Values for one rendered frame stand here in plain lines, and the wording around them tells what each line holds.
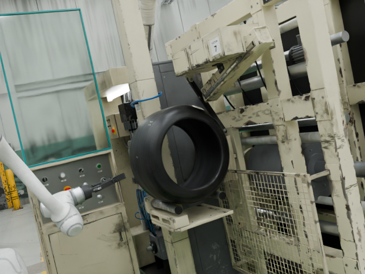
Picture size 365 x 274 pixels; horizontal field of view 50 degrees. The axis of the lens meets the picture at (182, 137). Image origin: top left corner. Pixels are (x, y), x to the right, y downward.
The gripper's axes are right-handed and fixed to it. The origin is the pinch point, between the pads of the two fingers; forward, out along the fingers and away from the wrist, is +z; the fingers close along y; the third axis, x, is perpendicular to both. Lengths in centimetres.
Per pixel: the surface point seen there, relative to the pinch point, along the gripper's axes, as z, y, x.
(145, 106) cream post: 37, 25, -31
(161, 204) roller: 19.7, 7.2, 25.1
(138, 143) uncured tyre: 16.1, -2.6, -13.3
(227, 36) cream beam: 68, -37, -50
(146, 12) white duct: 75, 56, -93
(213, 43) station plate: 64, -29, -50
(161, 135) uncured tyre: 25.9, -12.6, -14.2
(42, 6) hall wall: 189, 890, -365
